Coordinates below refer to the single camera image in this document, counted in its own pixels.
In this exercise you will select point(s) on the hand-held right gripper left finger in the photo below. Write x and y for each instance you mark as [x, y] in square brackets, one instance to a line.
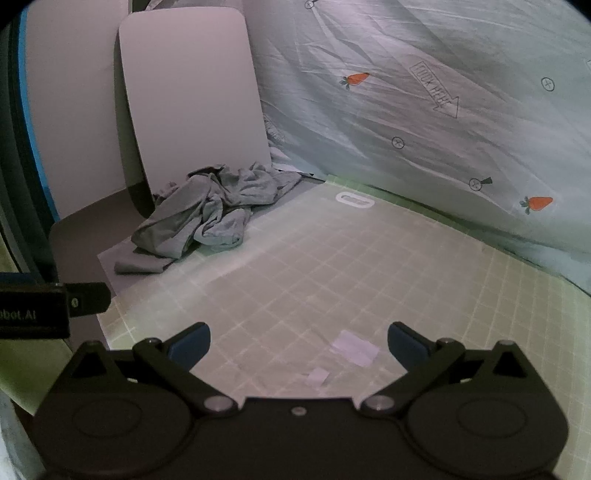
[191, 345]

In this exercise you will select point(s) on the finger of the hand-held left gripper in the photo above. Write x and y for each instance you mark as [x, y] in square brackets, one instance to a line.
[90, 300]

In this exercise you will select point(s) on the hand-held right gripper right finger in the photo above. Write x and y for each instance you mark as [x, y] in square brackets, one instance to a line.
[407, 345]

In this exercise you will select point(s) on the grey hoodie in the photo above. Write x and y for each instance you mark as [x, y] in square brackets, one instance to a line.
[207, 212]

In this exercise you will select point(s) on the large white tape patch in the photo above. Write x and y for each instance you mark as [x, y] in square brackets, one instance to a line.
[355, 348]

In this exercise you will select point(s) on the small white tape patch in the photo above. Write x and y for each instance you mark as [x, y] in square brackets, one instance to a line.
[318, 377]

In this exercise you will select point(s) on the white flat board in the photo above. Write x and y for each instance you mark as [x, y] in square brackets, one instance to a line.
[69, 115]

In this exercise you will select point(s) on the blue strip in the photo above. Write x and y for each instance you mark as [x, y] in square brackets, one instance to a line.
[32, 120]

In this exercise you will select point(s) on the white rounded board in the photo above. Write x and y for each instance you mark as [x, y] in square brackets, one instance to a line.
[194, 106]

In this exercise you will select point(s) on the pale carrot print sheet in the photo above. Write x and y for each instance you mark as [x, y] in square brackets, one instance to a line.
[415, 69]

